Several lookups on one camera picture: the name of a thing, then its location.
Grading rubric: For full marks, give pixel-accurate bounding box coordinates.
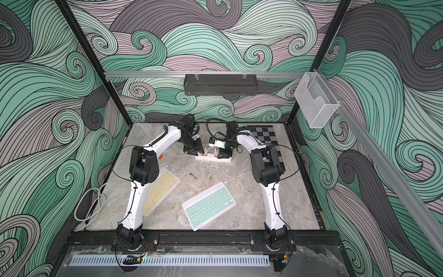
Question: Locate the black white chessboard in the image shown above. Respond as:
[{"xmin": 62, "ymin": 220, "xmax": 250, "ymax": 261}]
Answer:
[{"xmin": 246, "ymin": 125, "xmax": 287, "ymax": 175}]

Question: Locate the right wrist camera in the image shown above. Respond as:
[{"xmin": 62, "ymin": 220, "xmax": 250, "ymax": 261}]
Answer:
[{"xmin": 208, "ymin": 132, "xmax": 227, "ymax": 148}]

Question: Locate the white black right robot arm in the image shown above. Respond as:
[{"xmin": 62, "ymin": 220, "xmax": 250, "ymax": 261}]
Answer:
[{"xmin": 216, "ymin": 121, "xmax": 291, "ymax": 252}]

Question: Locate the clear acrylic wall holder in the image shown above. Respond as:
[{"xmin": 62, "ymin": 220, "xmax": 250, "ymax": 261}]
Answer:
[{"xmin": 294, "ymin": 72, "xmax": 340, "ymax": 129}]

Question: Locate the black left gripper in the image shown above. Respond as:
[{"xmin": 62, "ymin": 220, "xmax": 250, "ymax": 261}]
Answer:
[{"xmin": 180, "ymin": 136, "xmax": 206, "ymax": 157}]

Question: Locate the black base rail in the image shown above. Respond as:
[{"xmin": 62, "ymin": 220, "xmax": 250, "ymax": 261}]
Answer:
[{"xmin": 66, "ymin": 230, "xmax": 341, "ymax": 247}]

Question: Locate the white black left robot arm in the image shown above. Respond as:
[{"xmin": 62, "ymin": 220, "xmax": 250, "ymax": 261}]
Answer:
[{"xmin": 116, "ymin": 114, "xmax": 204, "ymax": 250}]

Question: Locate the green wireless keyboard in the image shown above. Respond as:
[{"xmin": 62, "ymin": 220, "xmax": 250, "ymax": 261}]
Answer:
[{"xmin": 182, "ymin": 182, "xmax": 236, "ymax": 231}]

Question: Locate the yellow wireless keyboard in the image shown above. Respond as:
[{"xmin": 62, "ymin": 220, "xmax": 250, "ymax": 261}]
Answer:
[{"xmin": 143, "ymin": 167, "xmax": 181, "ymax": 217}]

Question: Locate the white power strip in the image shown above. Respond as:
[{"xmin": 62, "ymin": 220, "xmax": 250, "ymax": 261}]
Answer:
[{"xmin": 195, "ymin": 153, "xmax": 232, "ymax": 163}]

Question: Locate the white power strip cord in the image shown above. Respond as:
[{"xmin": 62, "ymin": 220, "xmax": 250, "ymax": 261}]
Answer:
[{"xmin": 73, "ymin": 183, "xmax": 108, "ymax": 232}]

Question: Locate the white slotted cable duct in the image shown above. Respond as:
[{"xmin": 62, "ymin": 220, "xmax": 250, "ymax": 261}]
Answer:
[{"xmin": 68, "ymin": 255, "xmax": 271, "ymax": 267}]

